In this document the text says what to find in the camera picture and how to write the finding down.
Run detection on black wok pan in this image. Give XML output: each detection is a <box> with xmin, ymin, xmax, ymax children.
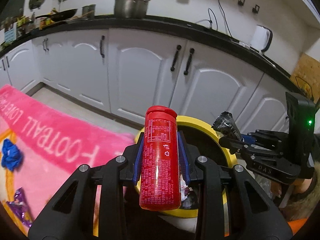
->
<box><xmin>36</xmin><ymin>9</ymin><xmax>77</xmax><ymax>22</ymax></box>

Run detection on pink cartoon fleece blanket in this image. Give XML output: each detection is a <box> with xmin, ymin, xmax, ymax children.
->
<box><xmin>1</xmin><ymin>85</ymin><xmax>134</xmax><ymax>233</ymax></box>

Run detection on person's right hand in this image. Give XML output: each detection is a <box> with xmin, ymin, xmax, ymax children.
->
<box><xmin>270</xmin><ymin>161</ymin><xmax>319</xmax><ymax>208</ymax></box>

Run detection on red cylindrical canister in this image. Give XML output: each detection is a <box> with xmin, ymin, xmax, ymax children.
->
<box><xmin>139</xmin><ymin>106</ymin><xmax>181</xmax><ymax>211</ymax></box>

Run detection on white electric kettle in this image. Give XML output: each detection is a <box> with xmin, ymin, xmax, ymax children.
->
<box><xmin>250</xmin><ymin>25</ymin><xmax>273</xmax><ymax>54</ymax></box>

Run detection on black power cable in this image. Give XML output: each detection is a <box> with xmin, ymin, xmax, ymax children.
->
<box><xmin>196</xmin><ymin>0</ymin><xmax>233</xmax><ymax>37</ymax></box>

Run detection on purple candy wrapper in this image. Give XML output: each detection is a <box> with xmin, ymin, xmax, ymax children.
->
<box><xmin>6</xmin><ymin>187</ymin><xmax>33</xmax><ymax>228</ymax></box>

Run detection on white base cabinets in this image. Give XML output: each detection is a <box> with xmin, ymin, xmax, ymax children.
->
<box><xmin>1</xmin><ymin>29</ymin><xmax>289</xmax><ymax>133</ymax></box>

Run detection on blue crumpled plastic bag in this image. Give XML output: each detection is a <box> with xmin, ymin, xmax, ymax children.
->
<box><xmin>1</xmin><ymin>139</ymin><xmax>23</xmax><ymax>172</ymax></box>

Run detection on black countertop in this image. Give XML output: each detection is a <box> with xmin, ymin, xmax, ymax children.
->
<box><xmin>1</xmin><ymin>15</ymin><xmax>302</xmax><ymax>94</ymax></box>

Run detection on small steel container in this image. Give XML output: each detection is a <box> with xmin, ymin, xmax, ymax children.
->
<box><xmin>81</xmin><ymin>4</ymin><xmax>96</xmax><ymax>19</ymax></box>

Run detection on yellow rimmed black trash bin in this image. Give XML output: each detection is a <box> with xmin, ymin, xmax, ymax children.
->
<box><xmin>134</xmin><ymin>115</ymin><xmax>238</xmax><ymax>218</ymax></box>

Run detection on blue dish rack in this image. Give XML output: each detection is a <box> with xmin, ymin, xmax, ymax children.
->
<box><xmin>4</xmin><ymin>28</ymin><xmax>16</xmax><ymax>43</ymax></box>

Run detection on large steel stock pot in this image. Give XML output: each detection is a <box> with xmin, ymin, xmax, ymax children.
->
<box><xmin>114</xmin><ymin>0</ymin><xmax>150</xmax><ymax>19</ymax></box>

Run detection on black silver snack wrapper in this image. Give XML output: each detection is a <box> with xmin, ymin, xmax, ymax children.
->
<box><xmin>212</xmin><ymin>111</ymin><xmax>242</xmax><ymax>141</ymax></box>

